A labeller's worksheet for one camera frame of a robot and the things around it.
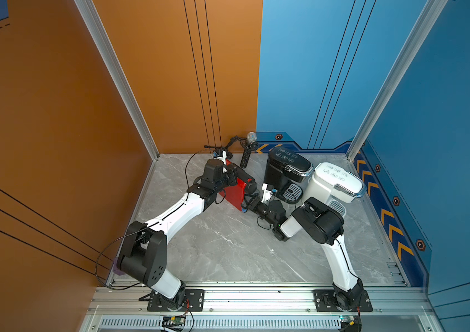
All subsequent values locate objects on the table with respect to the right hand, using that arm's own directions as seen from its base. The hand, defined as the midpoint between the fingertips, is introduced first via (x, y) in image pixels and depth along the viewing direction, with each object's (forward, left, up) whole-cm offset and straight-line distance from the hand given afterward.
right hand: (242, 196), depth 94 cm
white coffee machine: (-4, -37, +13) cm, 39 cm away
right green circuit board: (-46, -37, -8) cm, 60 cm away
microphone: (+25, -3, +10) cm, 27 cm away
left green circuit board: (-46, +23, -10) cm, 53 cm away
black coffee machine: (+5, -18, +12) cm, 23 cm away
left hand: (+5, +2, +14) cm, 15 cm away
